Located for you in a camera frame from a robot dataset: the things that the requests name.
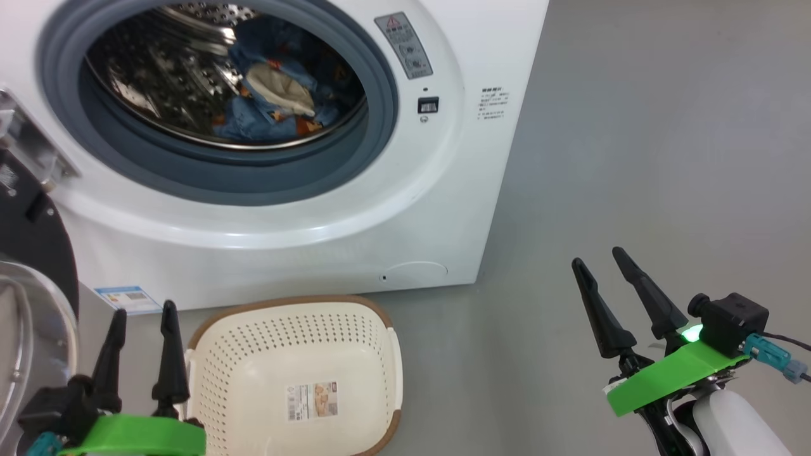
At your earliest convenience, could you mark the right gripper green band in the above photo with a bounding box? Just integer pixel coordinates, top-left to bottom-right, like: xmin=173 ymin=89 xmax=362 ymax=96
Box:
xmin=571 ymin=246 xmax=751 ymax=456

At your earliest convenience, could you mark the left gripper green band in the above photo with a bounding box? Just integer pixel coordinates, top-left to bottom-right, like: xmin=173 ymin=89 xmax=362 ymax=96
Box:
xmin=60 ymin=300 xmax=207 ymax=456

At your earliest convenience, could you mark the black round glass washer door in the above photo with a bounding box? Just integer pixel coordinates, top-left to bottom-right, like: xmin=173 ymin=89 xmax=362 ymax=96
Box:
xmin=0 ymin=149 xmax=80 ymax=444

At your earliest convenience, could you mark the blue bear print garment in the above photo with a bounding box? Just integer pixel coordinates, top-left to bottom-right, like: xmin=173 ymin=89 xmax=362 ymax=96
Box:
xmin=212 ymin=16 xmax=367 ymax=141

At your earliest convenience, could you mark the cream beige garment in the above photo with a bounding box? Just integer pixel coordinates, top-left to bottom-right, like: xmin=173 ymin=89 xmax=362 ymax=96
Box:
xmin=244 ymin=61 xmax=316 ymax=118

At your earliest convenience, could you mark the white front-load washing machine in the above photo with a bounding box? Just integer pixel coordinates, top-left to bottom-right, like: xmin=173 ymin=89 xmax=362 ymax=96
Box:
xmin=0 ymin=0 xmax=551 ymax=314

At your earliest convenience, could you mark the blue energy label sticker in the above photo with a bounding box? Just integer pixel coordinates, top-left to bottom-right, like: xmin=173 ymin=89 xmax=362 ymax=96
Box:
xmin=94 ymin=286 xmax=162 ymax=315

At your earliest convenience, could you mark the cream perforated laundry basket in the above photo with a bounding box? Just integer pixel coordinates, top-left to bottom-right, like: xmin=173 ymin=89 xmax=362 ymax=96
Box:
xmin=184 ymin=294 xmax=404 ymax=456

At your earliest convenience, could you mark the paper basket label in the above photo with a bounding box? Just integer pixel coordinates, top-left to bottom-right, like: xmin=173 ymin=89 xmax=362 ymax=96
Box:
xmin=286 ymin=381 xmax=338 ymax=422

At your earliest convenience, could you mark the round white filter cover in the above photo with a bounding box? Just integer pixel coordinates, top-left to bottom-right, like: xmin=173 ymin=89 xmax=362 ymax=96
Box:
xmin=380 ymin=261 xmax=449 ymax=286

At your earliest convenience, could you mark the grey warning sticker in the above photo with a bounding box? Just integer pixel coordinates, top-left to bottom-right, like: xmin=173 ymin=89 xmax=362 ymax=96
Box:
xmin=374 ymin=11 xmax=434 ymax=80

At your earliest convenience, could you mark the teal cable connector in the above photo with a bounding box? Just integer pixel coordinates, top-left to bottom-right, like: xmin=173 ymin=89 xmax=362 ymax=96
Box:
xmin=743 ymin=334 xmax=808 ymax=384

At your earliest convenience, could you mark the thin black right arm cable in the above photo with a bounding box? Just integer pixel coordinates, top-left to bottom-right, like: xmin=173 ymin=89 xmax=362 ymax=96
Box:
xmin=760 ymin=331 xmax=811 ymax=382

